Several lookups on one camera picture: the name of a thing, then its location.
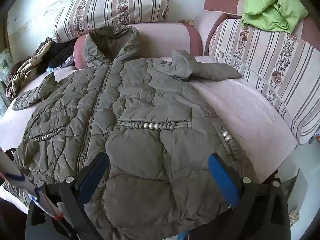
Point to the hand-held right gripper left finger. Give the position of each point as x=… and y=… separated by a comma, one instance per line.
x=92, y=177

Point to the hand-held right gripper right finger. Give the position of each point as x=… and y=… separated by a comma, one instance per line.
x=222, y=177

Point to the olive quilted puffer jacket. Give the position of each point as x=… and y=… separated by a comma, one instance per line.
x=140, y=120

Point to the pile of black clothes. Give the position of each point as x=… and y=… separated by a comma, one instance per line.
x=58, y=52

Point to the pink sofa bed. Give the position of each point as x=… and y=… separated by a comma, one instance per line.
x=250, y=120

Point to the crumpled beige cloth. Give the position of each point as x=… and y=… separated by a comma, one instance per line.
x=294, y=216

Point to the brown floral blanket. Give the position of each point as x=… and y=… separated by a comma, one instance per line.
x=27, y=67

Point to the pale floral pillow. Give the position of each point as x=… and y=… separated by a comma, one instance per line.
x=5, y=65

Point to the blue plastic bag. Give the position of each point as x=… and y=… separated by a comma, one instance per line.
x=51, y=70

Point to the clear plastic bag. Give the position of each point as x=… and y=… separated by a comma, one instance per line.
x=68, y=61

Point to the striped floral sofa cushion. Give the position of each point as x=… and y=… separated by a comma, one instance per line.
x=270, y=55

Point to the pink sofa bolster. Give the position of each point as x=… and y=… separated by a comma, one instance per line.
x=170, y=37

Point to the long striped floral cushion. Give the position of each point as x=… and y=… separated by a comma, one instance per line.
x=112, y=7

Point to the pink sofa armrest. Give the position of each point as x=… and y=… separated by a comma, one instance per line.
x=220, y=2

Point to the green quilted cloth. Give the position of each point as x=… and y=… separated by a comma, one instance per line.
x=265, y=7

